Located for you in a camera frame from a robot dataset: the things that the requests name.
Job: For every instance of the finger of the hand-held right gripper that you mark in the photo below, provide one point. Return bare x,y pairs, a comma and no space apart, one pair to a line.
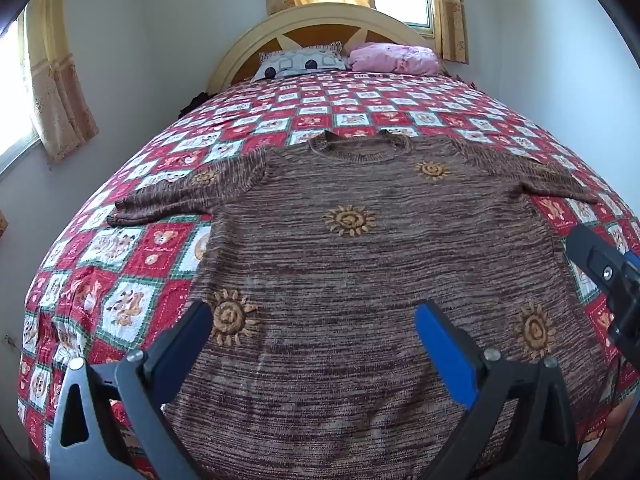
627,320
595,255

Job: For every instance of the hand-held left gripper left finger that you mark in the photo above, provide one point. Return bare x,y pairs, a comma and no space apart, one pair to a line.
186,347

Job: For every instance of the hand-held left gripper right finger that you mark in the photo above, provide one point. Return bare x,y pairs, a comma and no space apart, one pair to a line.
447,355

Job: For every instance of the brown knit sweater sun pattern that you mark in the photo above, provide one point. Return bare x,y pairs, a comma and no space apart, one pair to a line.
360,280

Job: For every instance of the red checkered teddy bear blanket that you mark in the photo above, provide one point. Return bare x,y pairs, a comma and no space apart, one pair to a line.
150,240

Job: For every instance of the dark cloth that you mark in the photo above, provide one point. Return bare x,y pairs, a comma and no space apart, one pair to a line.
197,102

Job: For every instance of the pink pillow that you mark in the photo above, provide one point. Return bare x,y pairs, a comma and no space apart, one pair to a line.
395,57

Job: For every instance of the side window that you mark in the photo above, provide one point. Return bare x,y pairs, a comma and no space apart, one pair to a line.
17,95

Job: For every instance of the yellow side window curtain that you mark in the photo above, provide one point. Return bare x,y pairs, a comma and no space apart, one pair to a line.
57,70

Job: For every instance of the white patterned pillow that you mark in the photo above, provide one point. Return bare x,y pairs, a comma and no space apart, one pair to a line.
300,62

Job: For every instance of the cream arched wooden headboard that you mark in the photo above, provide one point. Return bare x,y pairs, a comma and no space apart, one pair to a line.
320,27

